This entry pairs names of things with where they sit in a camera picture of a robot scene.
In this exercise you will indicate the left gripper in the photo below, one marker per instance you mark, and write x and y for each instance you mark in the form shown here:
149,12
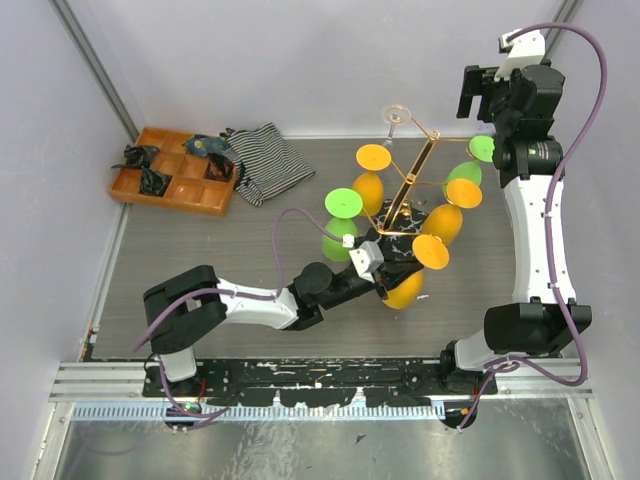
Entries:
391,275

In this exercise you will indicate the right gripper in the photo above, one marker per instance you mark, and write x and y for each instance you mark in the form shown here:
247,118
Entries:
478,81

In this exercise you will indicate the orange plastic goblet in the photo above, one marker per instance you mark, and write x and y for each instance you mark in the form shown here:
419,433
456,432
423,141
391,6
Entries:
372,158
446,220
431,253

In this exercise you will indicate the green plastic goblet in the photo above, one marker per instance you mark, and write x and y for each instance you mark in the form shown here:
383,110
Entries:
343,205
480,149

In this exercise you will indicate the gold wine glass rack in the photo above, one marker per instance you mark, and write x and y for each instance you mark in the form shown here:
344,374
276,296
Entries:
398,222

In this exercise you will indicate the clear wine glass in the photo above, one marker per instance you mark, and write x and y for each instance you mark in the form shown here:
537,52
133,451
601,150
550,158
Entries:
394,115

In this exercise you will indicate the green plastic goblet front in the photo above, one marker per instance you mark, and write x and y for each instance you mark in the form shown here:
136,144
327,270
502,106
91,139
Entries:
343,205

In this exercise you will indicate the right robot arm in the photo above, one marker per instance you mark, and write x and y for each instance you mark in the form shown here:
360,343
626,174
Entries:
544,315

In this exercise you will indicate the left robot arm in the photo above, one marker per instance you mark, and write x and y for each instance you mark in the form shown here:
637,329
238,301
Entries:
184,309

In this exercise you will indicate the striped black white cloth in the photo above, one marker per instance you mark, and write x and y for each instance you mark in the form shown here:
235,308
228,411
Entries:
267,164

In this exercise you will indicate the dark orange crumpled cloth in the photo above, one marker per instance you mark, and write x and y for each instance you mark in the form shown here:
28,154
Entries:
219,168

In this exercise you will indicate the blue patterned cloth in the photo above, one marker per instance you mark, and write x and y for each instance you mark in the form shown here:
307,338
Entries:
204,146

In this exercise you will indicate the orange wooden compartment tray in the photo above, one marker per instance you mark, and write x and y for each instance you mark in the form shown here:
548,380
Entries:
188,190

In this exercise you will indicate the black crumpled cloth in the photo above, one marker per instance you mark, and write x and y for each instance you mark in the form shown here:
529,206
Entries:
138,157

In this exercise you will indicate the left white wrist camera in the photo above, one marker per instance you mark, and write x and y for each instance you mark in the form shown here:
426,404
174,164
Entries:
365,257

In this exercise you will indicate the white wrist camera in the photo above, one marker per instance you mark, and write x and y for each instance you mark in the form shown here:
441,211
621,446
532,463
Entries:
527,49
365,257

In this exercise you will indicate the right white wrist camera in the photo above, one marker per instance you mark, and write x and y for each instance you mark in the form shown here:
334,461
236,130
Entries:
527,49

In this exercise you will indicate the black mounting base plate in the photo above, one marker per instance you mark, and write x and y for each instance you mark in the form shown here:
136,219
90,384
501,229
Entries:
324,382

